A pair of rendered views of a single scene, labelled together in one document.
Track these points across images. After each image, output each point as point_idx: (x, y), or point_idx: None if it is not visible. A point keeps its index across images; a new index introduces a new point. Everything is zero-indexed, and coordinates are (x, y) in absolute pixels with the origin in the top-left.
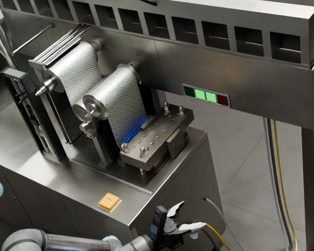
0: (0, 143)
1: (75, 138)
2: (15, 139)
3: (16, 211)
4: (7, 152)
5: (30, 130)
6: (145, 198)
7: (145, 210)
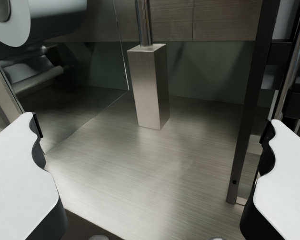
0: (105, 174)
1: None
2: (136, 164)
3: None
4: (130, 196)
5: (245, 140)
6: None
7: None
